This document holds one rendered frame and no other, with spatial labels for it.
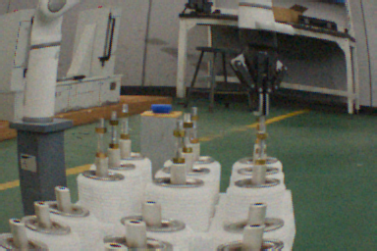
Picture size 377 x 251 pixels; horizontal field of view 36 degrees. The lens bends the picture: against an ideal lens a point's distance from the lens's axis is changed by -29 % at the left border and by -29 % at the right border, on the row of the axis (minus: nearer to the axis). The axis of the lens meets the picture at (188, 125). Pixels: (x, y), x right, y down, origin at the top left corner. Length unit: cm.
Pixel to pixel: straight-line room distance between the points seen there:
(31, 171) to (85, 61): 338
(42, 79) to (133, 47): 547
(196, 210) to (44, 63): 53
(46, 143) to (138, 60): 546
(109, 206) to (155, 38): 574
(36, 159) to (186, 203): 47
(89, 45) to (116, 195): 377
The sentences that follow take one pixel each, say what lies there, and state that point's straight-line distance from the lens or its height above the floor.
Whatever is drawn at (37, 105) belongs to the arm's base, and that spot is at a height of 34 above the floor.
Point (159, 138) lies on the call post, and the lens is 151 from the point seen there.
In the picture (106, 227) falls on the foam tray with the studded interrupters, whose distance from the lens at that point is 109.
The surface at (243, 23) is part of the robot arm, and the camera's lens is 132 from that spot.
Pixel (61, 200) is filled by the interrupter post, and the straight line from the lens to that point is 85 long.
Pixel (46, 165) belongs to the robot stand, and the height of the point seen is 21.
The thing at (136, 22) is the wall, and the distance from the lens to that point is 692.
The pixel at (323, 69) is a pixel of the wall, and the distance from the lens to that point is 628.
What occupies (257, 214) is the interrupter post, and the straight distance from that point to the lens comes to 81.
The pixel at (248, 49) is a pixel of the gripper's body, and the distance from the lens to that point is 132.
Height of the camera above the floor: 45
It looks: 6 degrees down
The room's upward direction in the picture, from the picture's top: 1 degrees clockwise
